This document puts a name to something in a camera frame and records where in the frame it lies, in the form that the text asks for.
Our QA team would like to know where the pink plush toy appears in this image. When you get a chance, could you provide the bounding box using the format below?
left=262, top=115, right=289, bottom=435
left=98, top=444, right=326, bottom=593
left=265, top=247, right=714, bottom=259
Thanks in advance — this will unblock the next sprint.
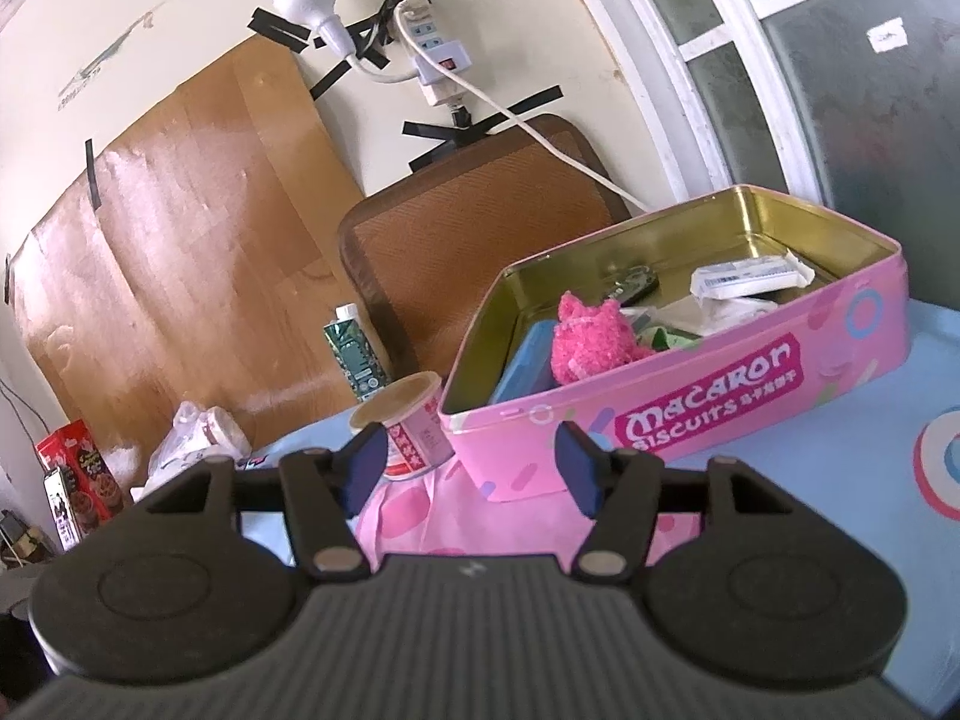
left=551, top=291, right=657, bottom=387

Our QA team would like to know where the white-framed frosted window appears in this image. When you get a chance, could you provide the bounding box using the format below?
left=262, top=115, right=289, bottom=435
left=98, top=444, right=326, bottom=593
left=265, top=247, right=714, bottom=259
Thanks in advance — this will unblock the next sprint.
left=547, top=0, right=960, bottom=301

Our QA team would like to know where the brown woven seat mat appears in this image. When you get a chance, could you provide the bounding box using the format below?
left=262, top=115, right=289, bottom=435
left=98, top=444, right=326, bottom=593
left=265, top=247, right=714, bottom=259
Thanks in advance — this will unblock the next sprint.
left=336, top=114, right=631, bottom=383

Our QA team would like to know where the green drink carton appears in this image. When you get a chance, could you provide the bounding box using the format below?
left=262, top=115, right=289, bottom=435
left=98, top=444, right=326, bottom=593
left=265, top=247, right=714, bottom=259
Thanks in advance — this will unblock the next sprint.
left=322, top=304, right=387, bottom=402

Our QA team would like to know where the white power strip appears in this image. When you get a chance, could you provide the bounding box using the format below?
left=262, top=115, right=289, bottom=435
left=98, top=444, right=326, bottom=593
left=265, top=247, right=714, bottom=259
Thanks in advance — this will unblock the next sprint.
left=394, top=0, right=475, bottom=107

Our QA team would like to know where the white paper packet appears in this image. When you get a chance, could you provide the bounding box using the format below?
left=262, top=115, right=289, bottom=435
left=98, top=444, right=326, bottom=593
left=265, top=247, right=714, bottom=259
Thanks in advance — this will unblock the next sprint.
left=637, top=296, right=781, bottom=338

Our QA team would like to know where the red snack box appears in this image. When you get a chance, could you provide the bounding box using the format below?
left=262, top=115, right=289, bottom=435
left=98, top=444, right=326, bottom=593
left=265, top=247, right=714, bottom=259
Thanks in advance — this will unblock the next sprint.
left=36, top=420, right=125, bottom=533

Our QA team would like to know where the wood-grain sheet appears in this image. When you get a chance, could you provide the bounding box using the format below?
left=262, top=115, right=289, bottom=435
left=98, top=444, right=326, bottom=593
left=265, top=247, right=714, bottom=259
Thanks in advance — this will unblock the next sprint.
left=7, top=36, right=368, bottom=421

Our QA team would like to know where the green packet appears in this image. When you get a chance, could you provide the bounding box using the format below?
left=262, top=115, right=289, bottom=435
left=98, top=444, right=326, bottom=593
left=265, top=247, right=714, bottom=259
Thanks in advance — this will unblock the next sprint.
left=649, top=326, right=702, bottom=353

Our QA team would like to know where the clear plastic bag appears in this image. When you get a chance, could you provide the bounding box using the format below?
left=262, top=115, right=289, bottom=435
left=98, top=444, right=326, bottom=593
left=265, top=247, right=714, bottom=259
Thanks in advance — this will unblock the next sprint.
left=146, top=401, right=252, bottom=481

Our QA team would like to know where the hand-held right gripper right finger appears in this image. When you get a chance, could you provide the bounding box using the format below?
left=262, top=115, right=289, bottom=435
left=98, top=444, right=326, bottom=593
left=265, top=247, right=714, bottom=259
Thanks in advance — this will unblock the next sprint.
left=555, top=421, right=797, bottom=580

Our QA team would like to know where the black small item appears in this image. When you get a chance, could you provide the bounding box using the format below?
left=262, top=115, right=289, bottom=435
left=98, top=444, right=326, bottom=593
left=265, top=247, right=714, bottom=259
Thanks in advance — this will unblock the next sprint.
left=600, top=266, right=661, bottom=307

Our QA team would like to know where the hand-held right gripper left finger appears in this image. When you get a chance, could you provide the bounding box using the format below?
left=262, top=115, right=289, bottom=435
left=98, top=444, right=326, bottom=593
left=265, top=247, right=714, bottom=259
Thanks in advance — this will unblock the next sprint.
left=146, top=424, right=389, bottom=583

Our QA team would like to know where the pink biscuit tin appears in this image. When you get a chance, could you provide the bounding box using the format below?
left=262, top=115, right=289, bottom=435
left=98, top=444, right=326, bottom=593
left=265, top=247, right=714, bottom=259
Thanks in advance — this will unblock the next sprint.
left=439, top=184, right=912, bottom=503

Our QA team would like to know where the black tape strip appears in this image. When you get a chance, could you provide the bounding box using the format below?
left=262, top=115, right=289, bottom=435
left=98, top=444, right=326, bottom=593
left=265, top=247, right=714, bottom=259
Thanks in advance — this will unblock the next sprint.
left=251, top=7, right=312, bottom=53
left=311, top=60, right=355, bottom=100
left=401, top=86, right=563, bottom=173
left=352, top=0, right=432, bottom=67

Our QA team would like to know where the white and pink paper cup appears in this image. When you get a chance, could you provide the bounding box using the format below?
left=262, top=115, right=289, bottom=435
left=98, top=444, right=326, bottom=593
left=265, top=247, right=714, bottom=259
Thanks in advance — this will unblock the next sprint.
left=349, top=371, right=456, bottom=482

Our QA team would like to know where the white power cable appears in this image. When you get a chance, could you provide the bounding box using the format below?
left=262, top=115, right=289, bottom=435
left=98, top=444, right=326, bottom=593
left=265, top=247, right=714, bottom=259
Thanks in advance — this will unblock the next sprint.
left=394, top=4, right=653, bottom=212

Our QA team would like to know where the white barcode packet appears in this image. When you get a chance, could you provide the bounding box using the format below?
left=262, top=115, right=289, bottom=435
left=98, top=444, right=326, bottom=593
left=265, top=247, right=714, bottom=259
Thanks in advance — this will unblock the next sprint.
left=690, top=253, right=815, bottom=299

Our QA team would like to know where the blue and pink printed tablecloth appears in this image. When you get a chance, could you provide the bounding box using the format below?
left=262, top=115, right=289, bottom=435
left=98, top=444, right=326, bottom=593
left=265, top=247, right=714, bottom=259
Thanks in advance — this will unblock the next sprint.
left=131, top=296, right=960, bottom=720

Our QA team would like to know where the blue packet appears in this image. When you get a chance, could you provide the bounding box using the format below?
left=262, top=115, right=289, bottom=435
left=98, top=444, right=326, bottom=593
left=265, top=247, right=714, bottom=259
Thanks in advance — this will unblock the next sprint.
left=491, top=319, right=560, bottom=402

